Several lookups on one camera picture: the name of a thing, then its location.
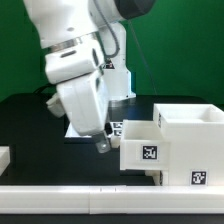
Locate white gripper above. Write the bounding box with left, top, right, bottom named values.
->
left=56, top=70, right=111, bottom=153

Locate white drawer without knob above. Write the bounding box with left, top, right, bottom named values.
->
left=111, top=120, right=170, bottom=171

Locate large white drawer cabinet box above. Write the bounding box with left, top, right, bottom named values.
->
left=153, top=104, right=224, bottom=186

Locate white drawer with knob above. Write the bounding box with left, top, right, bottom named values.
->
left=145, top=170, right=169, bottom=186

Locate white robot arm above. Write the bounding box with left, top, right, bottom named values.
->
left=23, top=0, right=156, bottom=153

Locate white front rail bar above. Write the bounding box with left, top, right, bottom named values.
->
left=0, top=186, right=224, bottom=214

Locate black cable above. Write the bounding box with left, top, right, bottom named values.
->
left=33, top=83, right=58, bottom=96

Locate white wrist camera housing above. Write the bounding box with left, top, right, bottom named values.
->
left=45, top=40, right=104, bottom=84

